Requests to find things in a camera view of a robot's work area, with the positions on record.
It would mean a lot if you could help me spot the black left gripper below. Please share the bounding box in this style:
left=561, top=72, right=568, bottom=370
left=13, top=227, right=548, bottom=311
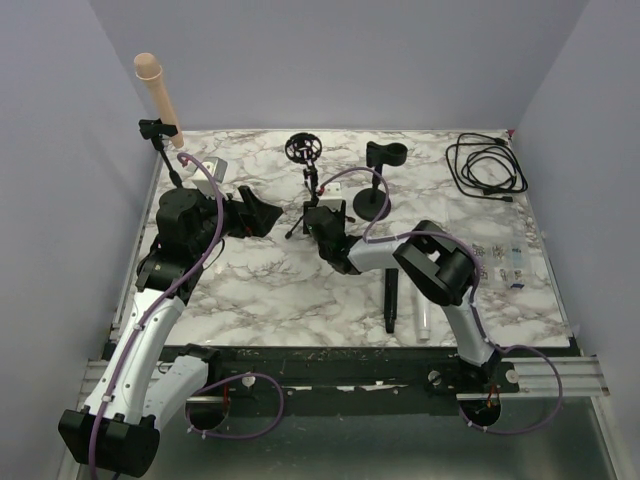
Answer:
left=190, top=185, right=282, bottom=256

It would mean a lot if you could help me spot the black round-base mic stand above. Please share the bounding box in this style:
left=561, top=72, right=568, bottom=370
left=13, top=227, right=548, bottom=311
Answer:
left=353, top=141, right=408, bottom=221

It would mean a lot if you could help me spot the black handheld microphone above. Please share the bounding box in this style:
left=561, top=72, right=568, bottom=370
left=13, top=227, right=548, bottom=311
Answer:
left=383, top=269, right=399, bottom=334

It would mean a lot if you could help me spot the black shock-mount tripod stand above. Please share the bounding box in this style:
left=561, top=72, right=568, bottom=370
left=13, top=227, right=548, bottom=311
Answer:
left=285, top=132, right=355, bottom=240

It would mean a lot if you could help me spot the white handheld microphone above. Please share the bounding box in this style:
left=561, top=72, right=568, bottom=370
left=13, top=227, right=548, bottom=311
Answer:
left=414, top=292, right=431, bottom=342

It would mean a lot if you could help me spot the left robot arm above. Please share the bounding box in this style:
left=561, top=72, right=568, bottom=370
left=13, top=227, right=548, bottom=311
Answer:
left=58, top=185, right=283, bottom=478

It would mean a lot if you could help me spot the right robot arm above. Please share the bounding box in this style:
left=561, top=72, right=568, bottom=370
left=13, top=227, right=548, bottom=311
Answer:
left=304, top=206, right=500, bottom=392

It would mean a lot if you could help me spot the black stand with peach mic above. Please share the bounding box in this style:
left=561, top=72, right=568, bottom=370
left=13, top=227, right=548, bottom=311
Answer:
left=138, top=119, right=183, bottom=188

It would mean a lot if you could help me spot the peach handheld microphone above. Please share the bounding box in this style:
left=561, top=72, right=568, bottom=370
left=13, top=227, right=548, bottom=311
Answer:
left=134, top=52, right=184, bottom=149

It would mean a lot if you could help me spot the clear bag of screws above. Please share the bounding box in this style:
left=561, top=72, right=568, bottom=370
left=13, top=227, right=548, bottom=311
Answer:
left=471, top=239, right=531, bottom=291

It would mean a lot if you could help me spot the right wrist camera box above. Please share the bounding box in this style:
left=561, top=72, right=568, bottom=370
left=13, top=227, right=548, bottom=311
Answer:
left=316, top=181, right=346, bottom=212

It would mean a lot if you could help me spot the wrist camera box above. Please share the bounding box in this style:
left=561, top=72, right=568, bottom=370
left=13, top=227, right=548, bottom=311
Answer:
left=316, top=181, right=346, bottom=212
left=191, top=157, right=228, bottom=197

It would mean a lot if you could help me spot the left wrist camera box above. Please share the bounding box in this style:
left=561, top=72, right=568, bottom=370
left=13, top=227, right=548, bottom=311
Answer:
left=191, top=157, right=228, bottom=197

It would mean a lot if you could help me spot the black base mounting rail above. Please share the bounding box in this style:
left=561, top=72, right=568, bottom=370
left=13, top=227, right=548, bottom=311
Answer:
left=160, top=344, right=519, bottom=416

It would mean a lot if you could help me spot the coiled black cable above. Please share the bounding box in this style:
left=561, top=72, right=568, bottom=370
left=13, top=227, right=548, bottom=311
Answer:
left=444, top=131, right=529, bottom=204

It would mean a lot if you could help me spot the aluminium extrusion rail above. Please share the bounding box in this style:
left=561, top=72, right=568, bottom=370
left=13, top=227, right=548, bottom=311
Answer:
left=506, top=356, right=610, bottom=398

